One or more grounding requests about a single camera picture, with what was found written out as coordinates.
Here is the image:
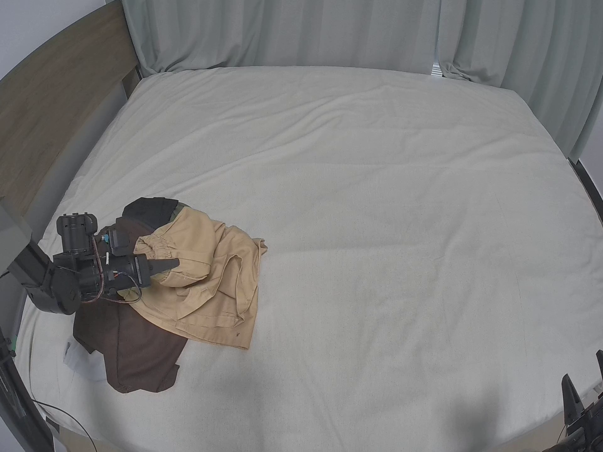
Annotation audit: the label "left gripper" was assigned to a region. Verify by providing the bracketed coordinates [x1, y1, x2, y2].
[104, 254, 182, 294]

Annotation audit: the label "pale green curtain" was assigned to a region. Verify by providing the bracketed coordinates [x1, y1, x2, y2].
[115, 0, 444, 78]
[438, 0, 603, 164]

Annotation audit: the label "tan shorts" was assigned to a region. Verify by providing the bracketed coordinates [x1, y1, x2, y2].
[123, 206, 269, 352]

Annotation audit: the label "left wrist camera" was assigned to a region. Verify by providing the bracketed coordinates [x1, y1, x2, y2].
[104, 226, 136, 258]

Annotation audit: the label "black garment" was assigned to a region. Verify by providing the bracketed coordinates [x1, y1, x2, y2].
[122, 197, 182, 234]

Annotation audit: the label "white garment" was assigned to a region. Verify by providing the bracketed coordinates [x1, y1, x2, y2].
[63, 342, 111, 385]

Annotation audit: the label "brown garment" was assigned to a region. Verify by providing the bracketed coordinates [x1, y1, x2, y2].
[72, 217, 190, 395]

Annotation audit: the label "bed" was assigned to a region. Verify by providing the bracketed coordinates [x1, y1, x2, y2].
[0, 0, 603, 452]

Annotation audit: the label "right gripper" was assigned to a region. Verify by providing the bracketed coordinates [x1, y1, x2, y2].
[542, 349, 603, 452]

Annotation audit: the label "black cable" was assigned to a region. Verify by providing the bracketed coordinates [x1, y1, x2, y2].
[29, 396, 97, 452]

